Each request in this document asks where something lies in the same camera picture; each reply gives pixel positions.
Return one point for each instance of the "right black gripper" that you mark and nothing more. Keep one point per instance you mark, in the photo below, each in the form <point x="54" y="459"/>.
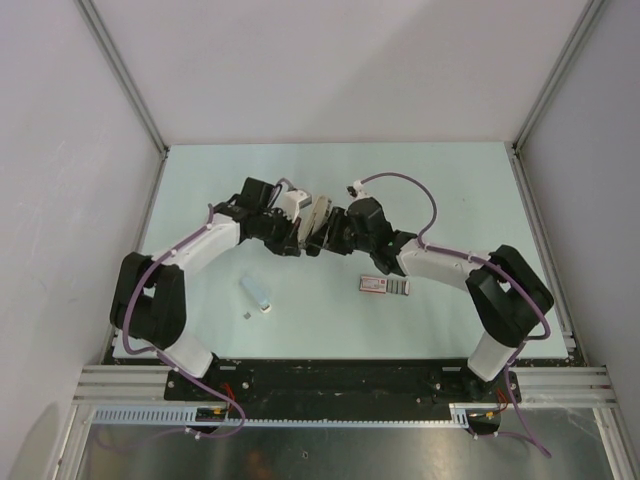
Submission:
<point x="337" y="218"/>

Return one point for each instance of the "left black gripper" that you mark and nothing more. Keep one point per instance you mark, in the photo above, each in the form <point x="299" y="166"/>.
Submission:
<point x="292" y="240"/>

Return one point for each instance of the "small light blue stapler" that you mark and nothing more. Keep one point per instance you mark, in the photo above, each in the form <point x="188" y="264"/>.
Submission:
<point x="257" y="293"/>

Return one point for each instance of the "beige black stapler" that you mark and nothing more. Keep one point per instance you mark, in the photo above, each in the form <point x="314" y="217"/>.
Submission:
<point x="313" y="230"/>

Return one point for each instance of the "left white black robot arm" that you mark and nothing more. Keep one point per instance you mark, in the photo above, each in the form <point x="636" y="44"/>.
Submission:
<point x="149" y="306"/>

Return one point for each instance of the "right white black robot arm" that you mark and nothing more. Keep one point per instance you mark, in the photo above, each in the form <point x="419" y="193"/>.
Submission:
<point x="510" y="299"/>

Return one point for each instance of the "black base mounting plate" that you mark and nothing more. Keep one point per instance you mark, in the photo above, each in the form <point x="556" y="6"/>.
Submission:
<point x="443" y="380"/>

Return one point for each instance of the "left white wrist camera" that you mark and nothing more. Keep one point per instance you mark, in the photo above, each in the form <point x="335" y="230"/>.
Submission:
<point x="293" y="202"/>

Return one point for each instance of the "aluminium frame rail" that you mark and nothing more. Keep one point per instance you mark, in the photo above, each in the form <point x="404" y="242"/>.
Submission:
<point x="541" y="387"/>

